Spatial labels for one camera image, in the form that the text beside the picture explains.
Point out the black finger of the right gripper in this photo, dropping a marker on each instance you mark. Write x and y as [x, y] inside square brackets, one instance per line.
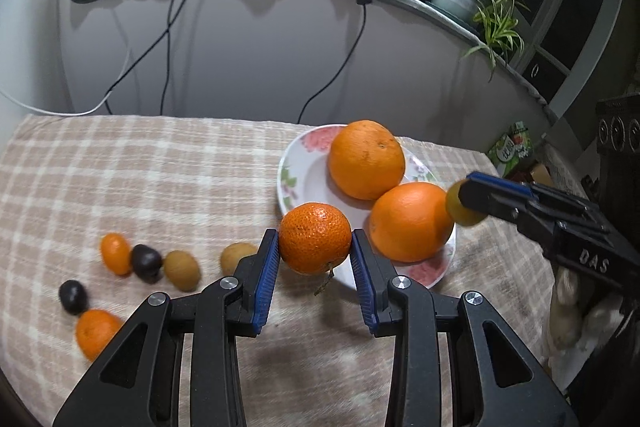
[508, 200]

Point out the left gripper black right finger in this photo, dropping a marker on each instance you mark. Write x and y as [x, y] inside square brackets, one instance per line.
[495, 379]

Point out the small brown fruit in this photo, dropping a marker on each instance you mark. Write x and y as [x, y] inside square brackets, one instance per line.
[462, 216]

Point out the brown kiwi-like fruit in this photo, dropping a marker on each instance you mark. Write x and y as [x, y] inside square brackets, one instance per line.
[182, 269]

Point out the dark plum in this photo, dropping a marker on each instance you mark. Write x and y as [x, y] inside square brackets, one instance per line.
[146, 263]
[73, 297]

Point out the mandarin with stem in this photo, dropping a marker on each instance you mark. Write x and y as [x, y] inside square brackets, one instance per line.
[314, 238]

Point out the small oval orange kumquat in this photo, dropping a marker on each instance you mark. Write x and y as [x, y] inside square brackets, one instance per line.
[116, 254]

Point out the large orange front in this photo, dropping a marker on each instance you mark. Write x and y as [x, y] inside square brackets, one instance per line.
[410, 223]

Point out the large orange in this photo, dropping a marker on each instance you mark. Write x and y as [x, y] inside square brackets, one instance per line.
[365, 160]
[410, 223]

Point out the large orange rear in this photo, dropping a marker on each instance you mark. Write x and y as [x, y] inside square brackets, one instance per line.
[365, 160]

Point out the floral white plate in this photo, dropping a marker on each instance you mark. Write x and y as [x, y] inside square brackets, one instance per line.
[303, 176]

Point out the checked beige tablecloth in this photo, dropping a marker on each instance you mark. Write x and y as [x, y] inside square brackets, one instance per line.
[195, 185]

